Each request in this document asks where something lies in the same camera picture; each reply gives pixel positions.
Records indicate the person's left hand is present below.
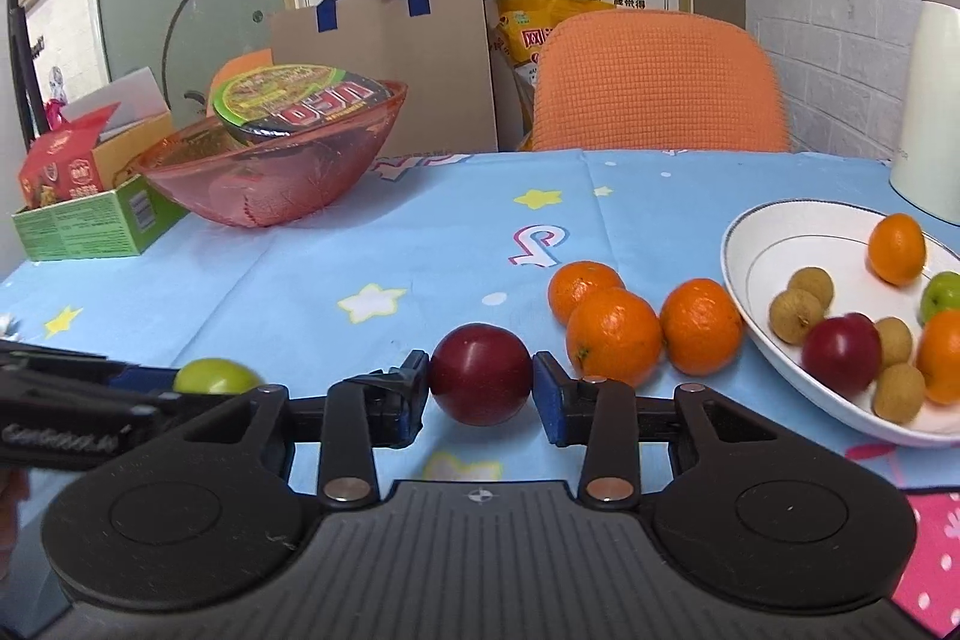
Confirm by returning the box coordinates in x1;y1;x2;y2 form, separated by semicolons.
0;466;31;580

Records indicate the brown longan hidden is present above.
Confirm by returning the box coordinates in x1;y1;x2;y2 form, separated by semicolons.
874;317;913;369

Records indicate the yellow snack bag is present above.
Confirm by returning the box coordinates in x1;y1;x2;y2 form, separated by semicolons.
494;0;612;88

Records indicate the blue cartoon tablecloth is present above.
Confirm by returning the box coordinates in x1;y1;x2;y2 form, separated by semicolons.
0;148;960;640

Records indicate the white ceramic plate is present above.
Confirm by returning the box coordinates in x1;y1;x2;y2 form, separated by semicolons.
721;200;958;448

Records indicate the instant noodle cup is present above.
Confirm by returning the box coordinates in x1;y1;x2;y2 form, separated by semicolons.
213;65;391;143

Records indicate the brown longan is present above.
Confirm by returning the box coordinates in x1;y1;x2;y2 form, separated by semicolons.
872;362;926;425
768;289;825;346
788;266;835;310

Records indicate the green apple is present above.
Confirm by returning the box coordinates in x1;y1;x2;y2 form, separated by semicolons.
172;357;263;395
919;271;960;325

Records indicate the red snack box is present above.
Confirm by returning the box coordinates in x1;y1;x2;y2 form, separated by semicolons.
18;103;119;209

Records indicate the dark red plum front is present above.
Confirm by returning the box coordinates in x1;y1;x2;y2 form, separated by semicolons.
800;314;882;396

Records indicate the orange chair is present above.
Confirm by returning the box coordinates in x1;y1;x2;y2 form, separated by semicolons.
206;49;274;115
530;8;789;152

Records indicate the mandarin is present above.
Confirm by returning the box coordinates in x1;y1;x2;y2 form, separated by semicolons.
547;260;625;325
659;278;745;377
566;287;664;386

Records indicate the brown cardboard box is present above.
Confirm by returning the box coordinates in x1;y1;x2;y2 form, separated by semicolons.
270;0;498;158

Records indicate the brown longan front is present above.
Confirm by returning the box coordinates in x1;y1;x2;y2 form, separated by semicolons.
872;362;926;425

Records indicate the large orange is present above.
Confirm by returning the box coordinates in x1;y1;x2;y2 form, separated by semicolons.
867;213;928;287
916;310;960;406

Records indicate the dark red plum back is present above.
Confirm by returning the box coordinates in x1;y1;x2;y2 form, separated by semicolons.
428;323;532;427

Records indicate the green cardboard box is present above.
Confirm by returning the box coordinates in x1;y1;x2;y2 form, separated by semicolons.
13;175;187;262

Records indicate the white thermos jug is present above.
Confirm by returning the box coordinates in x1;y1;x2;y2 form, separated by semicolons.
890;0;960;224

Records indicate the dark red plum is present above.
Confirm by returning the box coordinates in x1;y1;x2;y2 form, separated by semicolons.
800;314;882;396
428;323;532;427

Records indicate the pink plastic bowl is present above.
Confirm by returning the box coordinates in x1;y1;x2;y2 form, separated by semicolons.
132;81;407;227

